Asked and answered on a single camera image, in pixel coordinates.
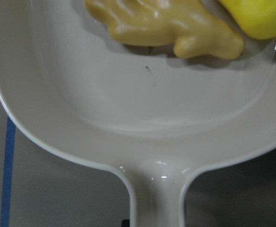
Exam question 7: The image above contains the yellow toy corn piece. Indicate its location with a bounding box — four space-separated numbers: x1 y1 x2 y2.
219 0 276 40

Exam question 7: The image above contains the tan toy ginger root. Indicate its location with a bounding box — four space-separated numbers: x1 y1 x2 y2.
85 0 245 60

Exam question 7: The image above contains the beige plastic dustpan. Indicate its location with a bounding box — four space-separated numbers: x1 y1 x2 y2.
0 0 276 227

